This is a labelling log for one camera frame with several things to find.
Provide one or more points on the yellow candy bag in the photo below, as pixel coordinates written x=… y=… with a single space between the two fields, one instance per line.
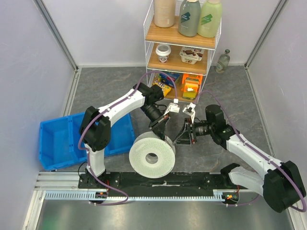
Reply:
x=165 y=88

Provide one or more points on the light green bottle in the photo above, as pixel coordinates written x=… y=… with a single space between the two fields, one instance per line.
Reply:
x=211 y=13

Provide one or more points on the grey slotted cable duct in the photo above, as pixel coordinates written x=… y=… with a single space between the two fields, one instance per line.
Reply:
x=95 y=196

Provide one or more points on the blue plastic compartment bin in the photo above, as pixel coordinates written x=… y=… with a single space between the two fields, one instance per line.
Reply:
x=58 y=141

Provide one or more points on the left aluminium frame post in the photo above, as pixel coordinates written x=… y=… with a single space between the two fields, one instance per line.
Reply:
x=56 y=33

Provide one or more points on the grey green bottle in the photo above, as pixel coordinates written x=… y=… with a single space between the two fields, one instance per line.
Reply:
x=189 y=15

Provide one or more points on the orange snack box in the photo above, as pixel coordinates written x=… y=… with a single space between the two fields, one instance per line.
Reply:
x=190 y=85

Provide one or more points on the white wire shelf rack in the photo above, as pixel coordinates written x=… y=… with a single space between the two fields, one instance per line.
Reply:
x=154 y=35

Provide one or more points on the grey plastic cable spool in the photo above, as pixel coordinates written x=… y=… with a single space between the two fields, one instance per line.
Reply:
x=151 y=156

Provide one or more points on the chocolate dessert tub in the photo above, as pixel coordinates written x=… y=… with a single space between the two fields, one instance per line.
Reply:
x=191 y=55

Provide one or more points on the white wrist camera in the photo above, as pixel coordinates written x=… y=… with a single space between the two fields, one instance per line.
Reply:
x=172 y=107
x=190 y=110

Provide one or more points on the blue snack box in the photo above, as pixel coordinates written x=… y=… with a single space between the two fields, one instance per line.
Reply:
x=174 y=77

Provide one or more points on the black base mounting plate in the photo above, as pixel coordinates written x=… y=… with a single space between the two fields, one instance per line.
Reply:
x=175 y=184

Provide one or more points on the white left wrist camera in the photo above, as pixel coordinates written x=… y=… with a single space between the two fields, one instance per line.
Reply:
x=172 y=107

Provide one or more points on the clear glass bottle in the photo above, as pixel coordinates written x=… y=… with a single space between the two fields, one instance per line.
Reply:
x=223 y=62

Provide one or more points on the aluminium frame post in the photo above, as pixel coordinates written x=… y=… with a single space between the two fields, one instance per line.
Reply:
x=56 y=33
x=265 y=32

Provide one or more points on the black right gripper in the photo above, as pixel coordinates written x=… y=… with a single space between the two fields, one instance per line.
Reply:
x=190 y=131

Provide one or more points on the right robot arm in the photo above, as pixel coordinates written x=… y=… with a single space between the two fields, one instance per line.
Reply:
x=279 y=183

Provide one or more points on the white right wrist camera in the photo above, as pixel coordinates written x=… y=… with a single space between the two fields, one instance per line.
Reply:
x=190 y=110

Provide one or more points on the white yogurt cup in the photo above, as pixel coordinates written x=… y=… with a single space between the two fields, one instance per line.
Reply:
x=163 y=51

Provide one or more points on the right aluminium frame post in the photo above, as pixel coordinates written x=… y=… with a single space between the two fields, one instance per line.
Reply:
x=265 y=32

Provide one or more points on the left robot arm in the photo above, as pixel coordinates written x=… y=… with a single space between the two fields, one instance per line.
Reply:
x=96 y=127

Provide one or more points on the beige bottle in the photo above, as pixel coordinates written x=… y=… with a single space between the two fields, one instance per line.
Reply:
x=164 y=13

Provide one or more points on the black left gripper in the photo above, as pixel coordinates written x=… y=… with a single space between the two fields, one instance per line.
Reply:
x=159 y=127

